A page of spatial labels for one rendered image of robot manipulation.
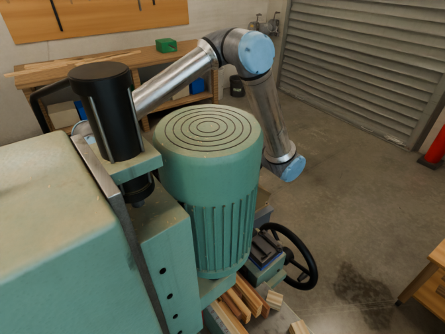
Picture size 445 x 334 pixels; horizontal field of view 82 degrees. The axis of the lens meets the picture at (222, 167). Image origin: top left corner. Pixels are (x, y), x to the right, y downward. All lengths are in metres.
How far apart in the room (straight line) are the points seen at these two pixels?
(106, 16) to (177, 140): 3.31
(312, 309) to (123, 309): 1.64
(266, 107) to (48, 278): 0.85
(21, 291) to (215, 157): 0.23
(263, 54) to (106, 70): 0.64
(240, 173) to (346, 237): 2.00
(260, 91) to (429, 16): 2.64
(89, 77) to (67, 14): 3.29
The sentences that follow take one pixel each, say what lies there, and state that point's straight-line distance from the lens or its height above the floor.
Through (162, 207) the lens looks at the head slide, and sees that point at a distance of 0.40.
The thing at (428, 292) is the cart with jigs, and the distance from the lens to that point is 2.08.
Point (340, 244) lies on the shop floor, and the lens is 2.26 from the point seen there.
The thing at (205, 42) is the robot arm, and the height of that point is 1.50.
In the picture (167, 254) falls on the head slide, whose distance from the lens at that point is 0.41.
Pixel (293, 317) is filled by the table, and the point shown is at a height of 0.90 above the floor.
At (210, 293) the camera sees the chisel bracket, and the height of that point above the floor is 1.06.
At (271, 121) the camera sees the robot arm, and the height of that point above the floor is 1.22.
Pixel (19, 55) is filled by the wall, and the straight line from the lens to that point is 3.64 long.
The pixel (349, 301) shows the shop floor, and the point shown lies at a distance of 2.04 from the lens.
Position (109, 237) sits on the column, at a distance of 0.27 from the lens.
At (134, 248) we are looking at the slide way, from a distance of 0.36.
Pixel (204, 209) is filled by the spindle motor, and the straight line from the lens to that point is 0.40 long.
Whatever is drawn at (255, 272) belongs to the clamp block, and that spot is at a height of 0.96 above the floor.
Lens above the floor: 1.71
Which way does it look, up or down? 39 degrees down
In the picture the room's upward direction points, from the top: straight up
